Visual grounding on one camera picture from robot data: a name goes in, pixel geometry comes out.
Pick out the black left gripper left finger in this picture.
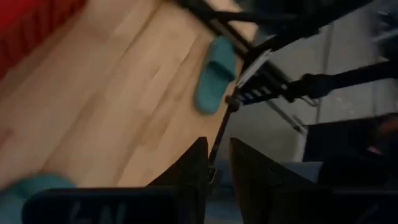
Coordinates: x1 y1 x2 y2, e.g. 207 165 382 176
146 136 210 224

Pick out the black diagonal frame brace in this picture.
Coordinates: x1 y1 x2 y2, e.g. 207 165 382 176
284 60 398 102

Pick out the black slotted metal bracket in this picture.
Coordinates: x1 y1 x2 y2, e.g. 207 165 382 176
236 49 290 105

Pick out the teal rubber slide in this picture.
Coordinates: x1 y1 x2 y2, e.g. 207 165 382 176
0 174 77 224
194 35 238 115

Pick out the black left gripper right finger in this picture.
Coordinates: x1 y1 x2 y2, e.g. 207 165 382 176
229 138 317 224

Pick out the black frame post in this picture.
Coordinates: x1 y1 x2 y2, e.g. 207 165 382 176
174 0 374 60

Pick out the large red plastic bin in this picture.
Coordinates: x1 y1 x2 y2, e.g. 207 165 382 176
0 0 86 78

